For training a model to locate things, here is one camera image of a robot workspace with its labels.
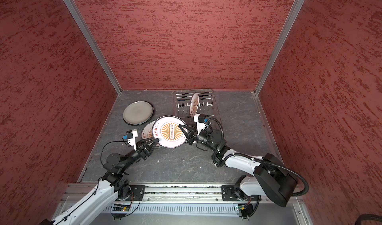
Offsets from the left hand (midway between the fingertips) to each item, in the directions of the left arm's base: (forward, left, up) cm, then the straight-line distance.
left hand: (160, 142), depth 71 cm
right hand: (+5, -9, +5) cm, 11 cm away
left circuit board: (-25, +19, -22) cm, 39 cm away
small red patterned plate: (+15, +14, -18) cm, 27 cm away
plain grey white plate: (+30, +24, -17) cm, 42 cm away
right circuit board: (-26, -42, -21) cm, 54 cm away
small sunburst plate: (+4, -4, +5) cm, 7 cm away
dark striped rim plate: (+25, +23, -19) cm, 39 cm away
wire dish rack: (+34, -26, -13) cm, 45 cm away
